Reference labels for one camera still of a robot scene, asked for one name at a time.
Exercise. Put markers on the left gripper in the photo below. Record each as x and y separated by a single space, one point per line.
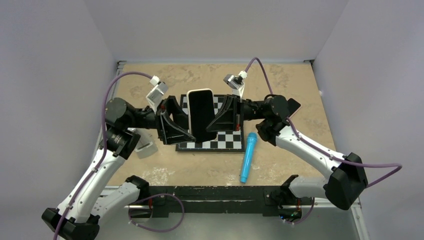
169 132

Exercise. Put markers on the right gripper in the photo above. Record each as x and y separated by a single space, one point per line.
231 117

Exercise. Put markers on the white phone case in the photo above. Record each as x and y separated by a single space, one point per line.
189 109

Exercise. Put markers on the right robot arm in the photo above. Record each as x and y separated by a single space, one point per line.
343 176

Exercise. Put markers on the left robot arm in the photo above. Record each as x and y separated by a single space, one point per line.
80 215

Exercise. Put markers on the black white chessboard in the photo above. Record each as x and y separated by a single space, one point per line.
225 142

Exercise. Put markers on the blue toy microphone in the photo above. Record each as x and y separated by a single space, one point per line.
248 156

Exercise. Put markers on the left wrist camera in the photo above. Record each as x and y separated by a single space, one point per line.
154 97

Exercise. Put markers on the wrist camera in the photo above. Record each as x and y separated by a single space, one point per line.
154 97
236 83

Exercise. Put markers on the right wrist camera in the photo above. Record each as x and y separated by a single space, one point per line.
236 83

